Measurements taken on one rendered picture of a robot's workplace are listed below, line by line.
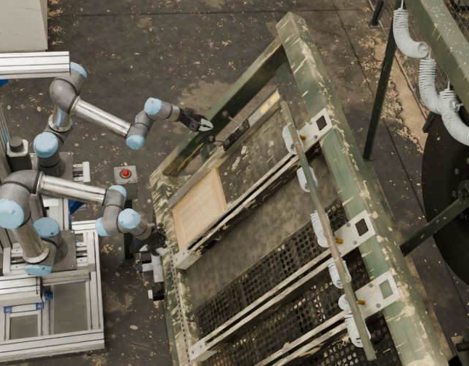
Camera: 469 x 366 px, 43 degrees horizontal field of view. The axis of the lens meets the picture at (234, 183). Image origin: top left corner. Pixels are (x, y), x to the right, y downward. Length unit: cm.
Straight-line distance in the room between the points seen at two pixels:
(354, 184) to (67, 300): 216
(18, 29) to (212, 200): 279
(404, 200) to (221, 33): 228
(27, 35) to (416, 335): 415
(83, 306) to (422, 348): 233
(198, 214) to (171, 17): 307
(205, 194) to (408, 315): 141
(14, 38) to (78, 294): 240
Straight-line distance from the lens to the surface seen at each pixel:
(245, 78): 300
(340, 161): 231
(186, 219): 317
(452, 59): 251
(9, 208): 243
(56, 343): 371
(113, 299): 404
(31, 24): 526
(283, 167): 257
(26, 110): 504
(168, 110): 281
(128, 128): 279
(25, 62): 242
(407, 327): 202
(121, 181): 337
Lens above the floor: 366
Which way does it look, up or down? 53 degrees down
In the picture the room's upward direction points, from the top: 12 degrees clockwise
